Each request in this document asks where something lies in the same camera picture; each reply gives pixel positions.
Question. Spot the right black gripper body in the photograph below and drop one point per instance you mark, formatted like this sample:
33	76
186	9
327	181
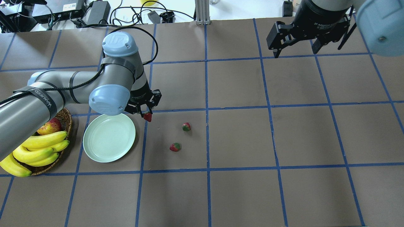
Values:
318	18

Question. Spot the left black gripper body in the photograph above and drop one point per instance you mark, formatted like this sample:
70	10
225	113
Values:
139	93

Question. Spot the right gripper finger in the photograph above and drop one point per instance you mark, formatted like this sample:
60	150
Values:
321	40
280	37

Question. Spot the red strawberry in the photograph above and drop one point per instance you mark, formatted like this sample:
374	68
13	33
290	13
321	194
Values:
175	147
147	116
186	126

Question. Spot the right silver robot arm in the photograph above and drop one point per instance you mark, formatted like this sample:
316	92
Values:
380	23

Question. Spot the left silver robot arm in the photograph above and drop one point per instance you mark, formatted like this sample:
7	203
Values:
120	85

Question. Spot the pale green plate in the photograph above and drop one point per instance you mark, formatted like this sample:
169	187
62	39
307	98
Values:
108	138

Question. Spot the woven wicker basket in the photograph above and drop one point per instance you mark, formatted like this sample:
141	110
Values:
65	118

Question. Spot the red yellow apple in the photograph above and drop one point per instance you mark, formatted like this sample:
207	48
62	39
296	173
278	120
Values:
50	127

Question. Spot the yellow tape roll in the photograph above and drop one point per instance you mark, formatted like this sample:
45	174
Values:
148	3

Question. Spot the black power adapter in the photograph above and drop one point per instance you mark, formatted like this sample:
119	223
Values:
98	13

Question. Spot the yellow banana bunch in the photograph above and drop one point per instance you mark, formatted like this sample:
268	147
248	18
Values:
36	151

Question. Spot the aluminium frame post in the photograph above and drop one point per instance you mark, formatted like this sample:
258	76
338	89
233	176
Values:
202	12

